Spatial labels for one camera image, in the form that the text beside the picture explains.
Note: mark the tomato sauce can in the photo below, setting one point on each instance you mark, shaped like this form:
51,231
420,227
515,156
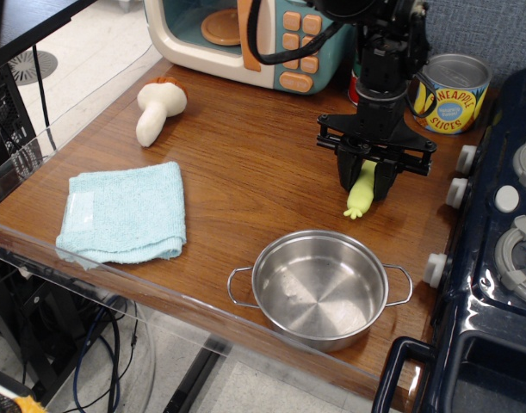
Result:
352,92

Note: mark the clear acrylic table guard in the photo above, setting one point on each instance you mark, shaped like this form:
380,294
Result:
251,173

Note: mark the plush mushroom toy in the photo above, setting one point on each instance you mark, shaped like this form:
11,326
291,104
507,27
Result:
160,99

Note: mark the black desk at left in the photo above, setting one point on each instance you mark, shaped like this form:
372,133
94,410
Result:
24,23

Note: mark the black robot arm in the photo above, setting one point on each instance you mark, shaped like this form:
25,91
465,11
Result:
392,48

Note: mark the pineapple slices can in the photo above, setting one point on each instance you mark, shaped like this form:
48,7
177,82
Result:
450,100

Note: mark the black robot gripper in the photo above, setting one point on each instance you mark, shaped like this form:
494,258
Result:
377,132

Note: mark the yellow handled ice cream scoop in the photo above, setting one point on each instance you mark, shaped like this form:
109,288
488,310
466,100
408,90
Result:
361,195

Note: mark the light blue folded towel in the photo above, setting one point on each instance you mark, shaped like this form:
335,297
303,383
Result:
125,216

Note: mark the stainless steel pot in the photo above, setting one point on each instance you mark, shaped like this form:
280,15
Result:
320,288

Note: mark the dark blue toy stove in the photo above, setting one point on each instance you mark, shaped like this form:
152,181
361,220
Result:
476,360

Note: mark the toy microwave oven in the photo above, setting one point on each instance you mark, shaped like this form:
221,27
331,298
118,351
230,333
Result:
211,37

